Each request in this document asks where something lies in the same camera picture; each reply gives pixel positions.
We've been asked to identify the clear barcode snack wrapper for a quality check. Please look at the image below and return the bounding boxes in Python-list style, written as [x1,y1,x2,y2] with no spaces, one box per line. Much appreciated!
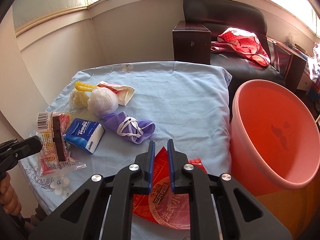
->
[36,112,86,178]

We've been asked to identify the red snack wrapper bag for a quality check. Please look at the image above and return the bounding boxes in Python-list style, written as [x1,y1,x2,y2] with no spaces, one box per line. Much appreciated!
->
[131,146,208,230]

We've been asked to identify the white plastic bag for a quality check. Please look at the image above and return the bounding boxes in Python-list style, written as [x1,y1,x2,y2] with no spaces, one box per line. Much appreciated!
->
[87,87,119,118]

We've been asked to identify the person's left hand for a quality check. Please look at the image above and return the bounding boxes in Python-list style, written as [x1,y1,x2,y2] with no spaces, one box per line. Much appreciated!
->
[1,172,22,216]

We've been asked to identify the purple face mask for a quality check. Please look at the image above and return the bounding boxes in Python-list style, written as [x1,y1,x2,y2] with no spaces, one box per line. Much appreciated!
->
[102,112,156,144]

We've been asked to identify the blue Tempo tissue pack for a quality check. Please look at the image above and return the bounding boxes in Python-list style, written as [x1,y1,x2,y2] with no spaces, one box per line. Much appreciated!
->
[64,118,105,154]

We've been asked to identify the white foam fruit net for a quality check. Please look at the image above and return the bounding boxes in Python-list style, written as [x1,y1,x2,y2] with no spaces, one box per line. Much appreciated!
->
[69,89,89,108]

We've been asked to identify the yellow foam fruit net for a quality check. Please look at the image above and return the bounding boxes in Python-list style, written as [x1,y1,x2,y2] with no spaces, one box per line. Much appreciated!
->
[74,81,97,92]

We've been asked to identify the light blue floral cloth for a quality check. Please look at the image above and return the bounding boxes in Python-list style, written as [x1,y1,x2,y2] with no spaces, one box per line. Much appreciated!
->
[20,61,231,214]

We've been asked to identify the white red paper cup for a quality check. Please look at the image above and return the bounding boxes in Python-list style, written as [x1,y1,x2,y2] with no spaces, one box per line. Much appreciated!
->
[97,81,135,106]

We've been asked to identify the orange plastic bucket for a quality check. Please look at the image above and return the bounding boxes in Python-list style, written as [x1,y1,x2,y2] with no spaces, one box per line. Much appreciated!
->
[230,80,319,238]

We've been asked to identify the dark wooden sofa armrest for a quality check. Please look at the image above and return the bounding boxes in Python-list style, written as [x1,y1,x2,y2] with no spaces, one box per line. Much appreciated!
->
[172,21,212,64]

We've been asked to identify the red polka dot cloth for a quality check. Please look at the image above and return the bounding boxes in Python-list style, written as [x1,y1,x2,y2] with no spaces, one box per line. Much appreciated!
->
[210,28,271,67]

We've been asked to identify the black leather sofa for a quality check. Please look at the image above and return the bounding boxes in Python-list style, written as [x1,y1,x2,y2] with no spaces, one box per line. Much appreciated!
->
[182,0,308,93]

